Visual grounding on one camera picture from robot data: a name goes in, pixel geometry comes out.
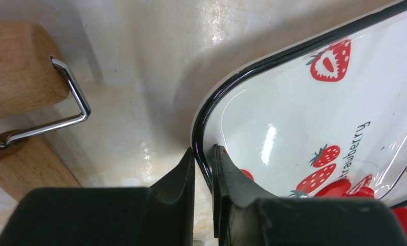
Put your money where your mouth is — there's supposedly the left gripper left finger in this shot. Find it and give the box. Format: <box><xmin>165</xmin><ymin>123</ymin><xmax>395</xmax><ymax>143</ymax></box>
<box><xmin>0</xmin><ymin>149</ymin><xmax>195</xmax><ymax>245</ymax></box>

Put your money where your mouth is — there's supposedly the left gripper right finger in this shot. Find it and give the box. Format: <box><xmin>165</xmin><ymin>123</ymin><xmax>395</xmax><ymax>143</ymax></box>
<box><xmin>211</xmin><ymin>145</ymin><xmax>407</xmax><ymax>245</ymax></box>

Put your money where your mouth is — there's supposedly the red dough disc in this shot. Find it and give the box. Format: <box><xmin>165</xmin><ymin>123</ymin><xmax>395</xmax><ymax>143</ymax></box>
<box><xmin>314</xmin><ymin>179</ymin><xmax>375</xmax><ymax>198</ymax></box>

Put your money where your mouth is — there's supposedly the strawberry print white tray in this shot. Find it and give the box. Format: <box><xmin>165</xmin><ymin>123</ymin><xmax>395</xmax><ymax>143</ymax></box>
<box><xmin>191</xmin><ymin>1</ymin><xmax>407</xmax><ymax>199</ymax></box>

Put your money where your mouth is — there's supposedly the wooden double-ended rolling pin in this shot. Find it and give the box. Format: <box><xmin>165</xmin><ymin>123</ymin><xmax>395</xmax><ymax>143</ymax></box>
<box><xmin>0</xmin><ymin>21</ymin><xmax>91</xmax><ymax>201</ymax></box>

